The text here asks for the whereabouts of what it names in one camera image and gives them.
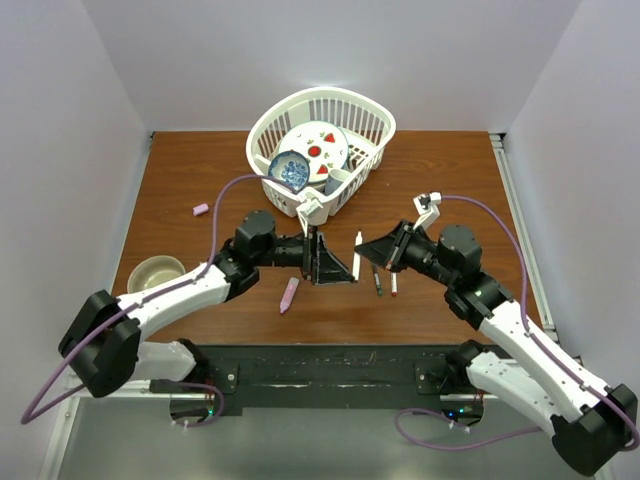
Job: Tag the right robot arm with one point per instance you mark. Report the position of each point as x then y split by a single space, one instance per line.
587 420

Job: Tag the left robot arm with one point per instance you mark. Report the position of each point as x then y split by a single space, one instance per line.
107 343

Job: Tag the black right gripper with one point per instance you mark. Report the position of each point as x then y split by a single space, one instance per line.
390 249

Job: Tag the green fineliner pen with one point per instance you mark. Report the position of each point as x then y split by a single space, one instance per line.
377 280

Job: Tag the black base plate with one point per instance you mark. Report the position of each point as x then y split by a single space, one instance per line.
391 377

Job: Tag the white black marker pen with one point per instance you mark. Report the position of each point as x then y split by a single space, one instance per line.
356 263

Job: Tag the white plastic dish basket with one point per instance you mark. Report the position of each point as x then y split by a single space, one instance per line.
368 127

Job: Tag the pink highlighter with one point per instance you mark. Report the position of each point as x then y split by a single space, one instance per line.
288 295

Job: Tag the aluminium frame rail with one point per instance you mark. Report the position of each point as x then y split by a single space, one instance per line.
535 282

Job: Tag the white plate red decorations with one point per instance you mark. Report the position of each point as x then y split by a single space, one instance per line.
323 144

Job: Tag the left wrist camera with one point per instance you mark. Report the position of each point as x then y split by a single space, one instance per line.
310 213

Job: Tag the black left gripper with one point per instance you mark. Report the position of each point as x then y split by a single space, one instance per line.
317 264

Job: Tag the beige ceramic bowl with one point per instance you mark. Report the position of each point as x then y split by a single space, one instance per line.
154 271

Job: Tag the purple highlighter cap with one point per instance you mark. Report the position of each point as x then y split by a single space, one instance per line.
200 209

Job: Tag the white red marker pen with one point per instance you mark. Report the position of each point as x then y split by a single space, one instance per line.
394 284

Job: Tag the white mug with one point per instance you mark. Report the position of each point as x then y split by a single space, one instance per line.
335 179

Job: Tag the blue white patterned bowl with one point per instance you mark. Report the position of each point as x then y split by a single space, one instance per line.
290 168

